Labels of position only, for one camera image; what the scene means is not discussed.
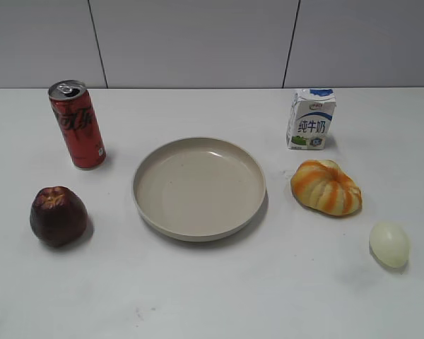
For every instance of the white blue milk carton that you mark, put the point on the white blue milk carton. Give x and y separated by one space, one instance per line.
310 117

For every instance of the dark red apple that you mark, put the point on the dark red apple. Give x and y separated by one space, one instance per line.
58 216

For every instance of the white egg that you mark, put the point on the white egg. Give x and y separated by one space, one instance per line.
390 244

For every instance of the orange striped pumpkin bread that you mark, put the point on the orange striped pumpkin bread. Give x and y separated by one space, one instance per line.
323 186

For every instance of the red cola can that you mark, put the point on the red cola can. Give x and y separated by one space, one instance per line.
73 109

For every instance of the beige round plate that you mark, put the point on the beige round plate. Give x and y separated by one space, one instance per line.
199 189

